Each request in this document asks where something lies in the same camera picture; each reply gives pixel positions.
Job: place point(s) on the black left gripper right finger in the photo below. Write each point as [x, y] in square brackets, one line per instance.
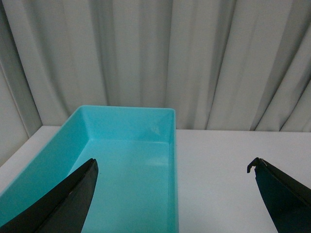
[287, 200]

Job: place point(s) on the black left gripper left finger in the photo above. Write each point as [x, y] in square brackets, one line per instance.
[63, 209]

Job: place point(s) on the turquoise plastic bin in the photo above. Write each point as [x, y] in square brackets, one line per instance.
[136, 188]

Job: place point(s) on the grey pleated curtain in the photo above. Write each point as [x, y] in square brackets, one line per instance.
[237, 65]

